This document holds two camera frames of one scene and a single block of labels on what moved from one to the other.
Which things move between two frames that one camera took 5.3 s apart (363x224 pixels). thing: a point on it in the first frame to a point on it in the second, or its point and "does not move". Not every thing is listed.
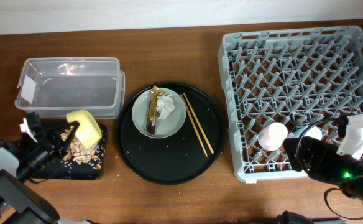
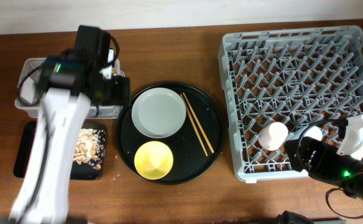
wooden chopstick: (197, 122) does not move
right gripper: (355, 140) does not move
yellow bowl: (88, 132) to (153, 160)
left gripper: (44, 136) to (122, 96)
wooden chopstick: (194, 126) does not move
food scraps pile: (80, 154) does not move
